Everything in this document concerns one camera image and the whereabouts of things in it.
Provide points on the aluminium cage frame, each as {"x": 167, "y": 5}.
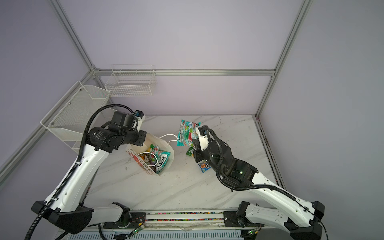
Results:
{"x": 93, "y": 73}

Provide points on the blue m&m's packet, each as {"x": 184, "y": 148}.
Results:
{"x": 204, "y": 166}

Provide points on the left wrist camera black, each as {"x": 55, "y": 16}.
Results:
{"x": 126, "y": 122}

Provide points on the green Fox's spring tea bag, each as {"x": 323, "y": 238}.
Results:
{"x": 190, "y": 152}

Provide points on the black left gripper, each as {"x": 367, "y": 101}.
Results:
{"x": 141, "y": 135}

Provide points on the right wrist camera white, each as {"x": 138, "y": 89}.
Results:
{"x": 202, "y": 137}

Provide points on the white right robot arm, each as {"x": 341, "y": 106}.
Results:
{"x": 301, "y": 219}

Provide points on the white wire wall basket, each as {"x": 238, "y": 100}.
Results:
{"x": 131, "y": 81}

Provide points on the teal Fox's mint blossom bag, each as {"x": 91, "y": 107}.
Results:
{"x": 187, "y": 133}

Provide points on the teal Fox's large candy bag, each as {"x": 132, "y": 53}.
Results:
{"x": 157, "y": 158}

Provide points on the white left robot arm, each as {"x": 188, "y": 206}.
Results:
{"x": 64, "y": 207}

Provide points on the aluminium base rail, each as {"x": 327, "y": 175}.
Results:
{"x": 172, "y": 225}

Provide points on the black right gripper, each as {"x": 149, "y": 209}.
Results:
{"x": 196, "y": 149}

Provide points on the white floral paper bag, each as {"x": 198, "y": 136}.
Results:
{"x": 138, "y": 153}

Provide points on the white mesh wall basket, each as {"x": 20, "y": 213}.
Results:
{"x": 68, "y": 118}

